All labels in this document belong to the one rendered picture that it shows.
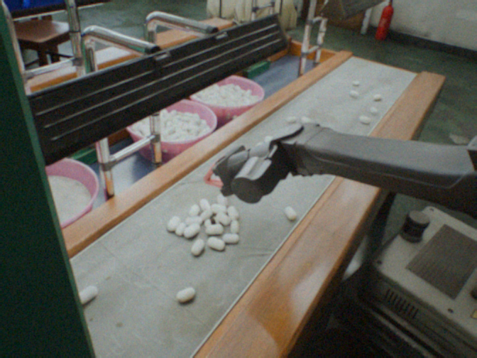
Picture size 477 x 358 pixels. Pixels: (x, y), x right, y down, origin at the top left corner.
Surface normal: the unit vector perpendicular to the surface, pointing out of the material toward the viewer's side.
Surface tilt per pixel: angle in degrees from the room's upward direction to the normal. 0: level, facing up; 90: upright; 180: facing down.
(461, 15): 90
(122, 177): 0
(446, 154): 37
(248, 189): 96
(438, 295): 0
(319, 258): 0
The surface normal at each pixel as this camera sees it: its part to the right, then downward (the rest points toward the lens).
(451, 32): -0.58, 0.40
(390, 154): -0.55, -0.75
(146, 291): 0.08, -0.81
